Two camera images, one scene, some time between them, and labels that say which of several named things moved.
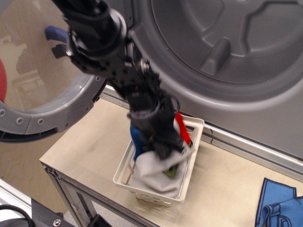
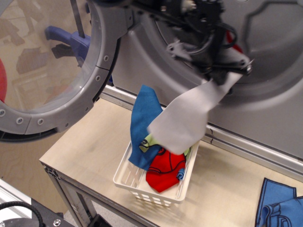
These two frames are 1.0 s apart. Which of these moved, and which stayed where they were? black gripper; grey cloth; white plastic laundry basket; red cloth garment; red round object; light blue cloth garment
Moved: grey cloth; black gripper; red cloth garment
Stayed: red round object; light blue cloth garment; white plastic laundry basket
